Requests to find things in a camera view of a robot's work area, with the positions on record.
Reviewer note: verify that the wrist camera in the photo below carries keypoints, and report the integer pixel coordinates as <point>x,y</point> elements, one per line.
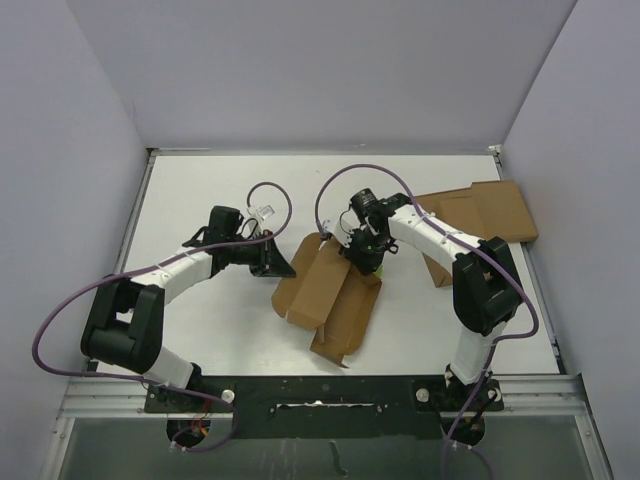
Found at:
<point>326,229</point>
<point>260,214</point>

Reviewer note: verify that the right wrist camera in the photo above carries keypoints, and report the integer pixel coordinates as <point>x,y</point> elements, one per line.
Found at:
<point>326,229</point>

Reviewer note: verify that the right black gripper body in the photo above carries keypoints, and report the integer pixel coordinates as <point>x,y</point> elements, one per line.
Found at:
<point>364,243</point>

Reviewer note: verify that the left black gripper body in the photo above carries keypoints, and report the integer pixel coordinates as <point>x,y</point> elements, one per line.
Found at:
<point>253,254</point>

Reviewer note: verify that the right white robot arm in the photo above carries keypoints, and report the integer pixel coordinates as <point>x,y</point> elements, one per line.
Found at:
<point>485,281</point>

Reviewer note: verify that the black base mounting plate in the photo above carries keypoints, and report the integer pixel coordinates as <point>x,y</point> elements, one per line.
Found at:
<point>426,407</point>

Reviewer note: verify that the flat cardboard stack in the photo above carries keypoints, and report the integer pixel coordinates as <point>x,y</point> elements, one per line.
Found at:
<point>485,210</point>

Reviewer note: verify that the brown cardboard box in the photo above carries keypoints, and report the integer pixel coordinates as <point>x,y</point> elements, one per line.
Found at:
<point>328,296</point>

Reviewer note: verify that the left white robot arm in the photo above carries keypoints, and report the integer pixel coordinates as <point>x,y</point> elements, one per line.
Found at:
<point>126,320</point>

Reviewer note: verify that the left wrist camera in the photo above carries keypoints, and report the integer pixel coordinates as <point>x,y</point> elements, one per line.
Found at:
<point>260,214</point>

